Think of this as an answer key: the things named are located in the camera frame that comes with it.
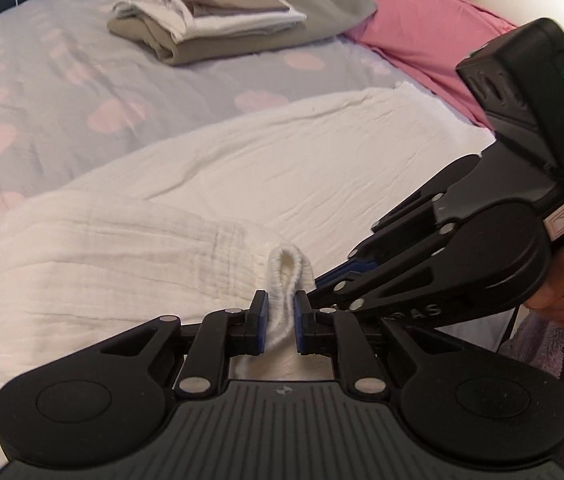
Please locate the folded grey-brown garment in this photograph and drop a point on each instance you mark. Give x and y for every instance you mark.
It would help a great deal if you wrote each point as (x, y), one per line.
(197, 45)

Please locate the plain pink pillow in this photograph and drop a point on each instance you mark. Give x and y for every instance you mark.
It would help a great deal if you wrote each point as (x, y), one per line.
(427, 35)

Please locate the polka-dot bed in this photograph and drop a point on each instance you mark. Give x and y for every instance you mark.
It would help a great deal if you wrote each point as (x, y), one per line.
(62, 85)

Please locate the grey pillow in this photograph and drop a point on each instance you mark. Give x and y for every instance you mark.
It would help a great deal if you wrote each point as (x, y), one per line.
(332, 10)

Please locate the fluffy purple fleece clothing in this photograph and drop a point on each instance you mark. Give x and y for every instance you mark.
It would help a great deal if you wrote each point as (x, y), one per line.
(552, 360)

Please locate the white muslin cloth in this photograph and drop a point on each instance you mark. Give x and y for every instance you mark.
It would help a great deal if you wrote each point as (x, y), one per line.
(262, 170)

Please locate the folded white garment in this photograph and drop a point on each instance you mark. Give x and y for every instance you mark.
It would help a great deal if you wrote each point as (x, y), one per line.
(222, 22)

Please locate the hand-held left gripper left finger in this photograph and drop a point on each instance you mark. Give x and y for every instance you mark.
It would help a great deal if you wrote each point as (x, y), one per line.
(262, 322)

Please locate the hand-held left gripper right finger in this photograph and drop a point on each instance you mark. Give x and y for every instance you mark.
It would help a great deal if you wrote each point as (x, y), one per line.
(299, 322)

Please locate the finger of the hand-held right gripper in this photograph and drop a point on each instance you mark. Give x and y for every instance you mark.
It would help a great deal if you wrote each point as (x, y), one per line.
(387, 282)
(402, 215)

